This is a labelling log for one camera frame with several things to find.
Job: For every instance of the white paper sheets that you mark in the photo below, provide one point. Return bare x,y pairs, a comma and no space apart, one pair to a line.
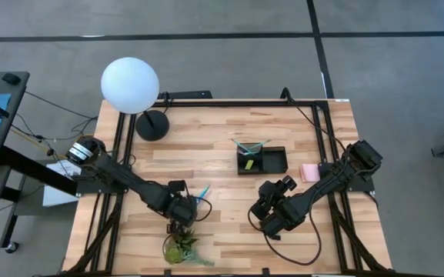
58,196

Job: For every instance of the black side desk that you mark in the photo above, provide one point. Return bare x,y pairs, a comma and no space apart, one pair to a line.
14,96

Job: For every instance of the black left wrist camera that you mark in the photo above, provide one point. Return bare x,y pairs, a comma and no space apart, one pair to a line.
176,186

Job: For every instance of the black aluminium table frame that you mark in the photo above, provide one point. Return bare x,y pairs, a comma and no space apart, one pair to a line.
244,103

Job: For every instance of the pink sticky note pad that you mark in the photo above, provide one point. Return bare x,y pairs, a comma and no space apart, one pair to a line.
309,173

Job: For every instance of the yellow eraser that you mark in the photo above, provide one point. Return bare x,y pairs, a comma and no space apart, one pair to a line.
249,164

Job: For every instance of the black mesh desk organizer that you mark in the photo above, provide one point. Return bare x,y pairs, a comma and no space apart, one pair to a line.
273,159

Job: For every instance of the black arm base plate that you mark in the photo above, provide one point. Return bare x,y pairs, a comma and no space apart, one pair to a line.
98,188
364,186

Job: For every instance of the green succulent plant pot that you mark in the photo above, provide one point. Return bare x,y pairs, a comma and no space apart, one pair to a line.
179,250

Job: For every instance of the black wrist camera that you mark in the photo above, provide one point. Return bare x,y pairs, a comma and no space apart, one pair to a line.
176,186
289,183

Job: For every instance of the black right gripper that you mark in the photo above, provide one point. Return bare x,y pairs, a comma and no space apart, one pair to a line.
273,205

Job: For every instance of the white globe lamp black base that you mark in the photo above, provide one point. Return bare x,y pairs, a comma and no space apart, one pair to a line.
129,84

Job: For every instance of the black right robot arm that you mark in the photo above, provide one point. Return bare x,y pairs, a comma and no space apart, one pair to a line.
321,184

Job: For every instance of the black caster wheel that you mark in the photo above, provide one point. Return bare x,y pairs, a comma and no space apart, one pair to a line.
12,247

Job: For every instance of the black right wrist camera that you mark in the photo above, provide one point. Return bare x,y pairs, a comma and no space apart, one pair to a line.
289,183

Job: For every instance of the small black table camera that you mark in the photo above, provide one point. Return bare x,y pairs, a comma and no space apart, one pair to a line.
266,271

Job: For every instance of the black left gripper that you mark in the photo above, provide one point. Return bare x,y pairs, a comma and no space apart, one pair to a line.
183,209

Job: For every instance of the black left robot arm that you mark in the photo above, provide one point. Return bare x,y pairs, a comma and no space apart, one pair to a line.
129,181

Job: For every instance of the black computer mouse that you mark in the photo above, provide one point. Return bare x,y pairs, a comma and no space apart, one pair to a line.
11,79

